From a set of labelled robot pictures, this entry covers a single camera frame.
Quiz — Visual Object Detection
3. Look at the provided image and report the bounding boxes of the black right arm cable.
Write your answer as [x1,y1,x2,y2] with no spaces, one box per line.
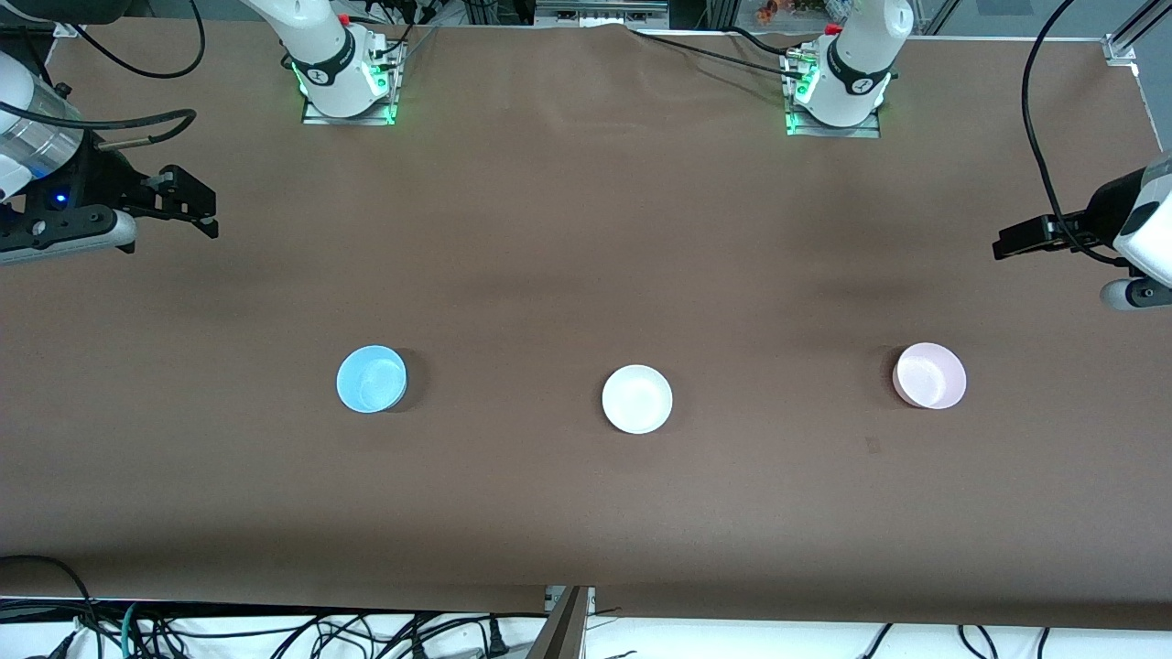
[0,0,207,152]

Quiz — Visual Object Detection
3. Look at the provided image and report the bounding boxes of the black looping floor cable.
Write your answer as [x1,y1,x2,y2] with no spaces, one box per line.
[0,554,94,659]

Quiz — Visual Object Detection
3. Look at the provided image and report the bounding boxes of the blue bowl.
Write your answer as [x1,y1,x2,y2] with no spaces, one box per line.
[336,344,408,414]

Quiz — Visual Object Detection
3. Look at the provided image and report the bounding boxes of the aluminium corner bracket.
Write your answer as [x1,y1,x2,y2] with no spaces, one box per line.
[1103,0,1172,65]
[50,0,92,38]

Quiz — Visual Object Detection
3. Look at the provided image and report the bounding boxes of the black base power cable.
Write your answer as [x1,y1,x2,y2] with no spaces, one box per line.
[632,27,807,74]

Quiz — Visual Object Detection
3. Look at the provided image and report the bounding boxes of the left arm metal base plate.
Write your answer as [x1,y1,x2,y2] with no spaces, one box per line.
[786,46,882,138]

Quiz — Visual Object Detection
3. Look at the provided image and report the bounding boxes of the pink bowl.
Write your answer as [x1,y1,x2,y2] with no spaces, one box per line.
[892,342,968,410]

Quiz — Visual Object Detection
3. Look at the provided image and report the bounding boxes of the brown table cover sheet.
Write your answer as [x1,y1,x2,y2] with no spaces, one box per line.
[0,18,1172,632]

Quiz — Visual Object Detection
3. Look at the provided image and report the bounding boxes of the orange background objects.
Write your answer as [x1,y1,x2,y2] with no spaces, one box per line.
[755,0,825,24]

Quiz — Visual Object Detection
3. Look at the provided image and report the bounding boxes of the white bowl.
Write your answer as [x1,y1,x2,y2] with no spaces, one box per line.
[602,364,674,435]

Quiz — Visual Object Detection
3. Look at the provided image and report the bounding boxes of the aluminium frame profile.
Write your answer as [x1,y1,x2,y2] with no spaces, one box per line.
[526,586,596,659]

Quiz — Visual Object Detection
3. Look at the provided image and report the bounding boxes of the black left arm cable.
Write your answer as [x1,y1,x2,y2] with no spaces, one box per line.
[1021,0,1132,266]

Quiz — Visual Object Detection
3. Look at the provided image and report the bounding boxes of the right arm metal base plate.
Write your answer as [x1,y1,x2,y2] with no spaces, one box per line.
[302,37,401,126]

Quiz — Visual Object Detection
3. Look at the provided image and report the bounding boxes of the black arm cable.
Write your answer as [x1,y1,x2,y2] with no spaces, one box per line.
[0,0,207,152]
[1021,0,1132,266]

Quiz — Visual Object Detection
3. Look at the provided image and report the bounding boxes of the white power strip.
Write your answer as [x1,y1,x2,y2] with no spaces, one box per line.
[534,0,671,28]

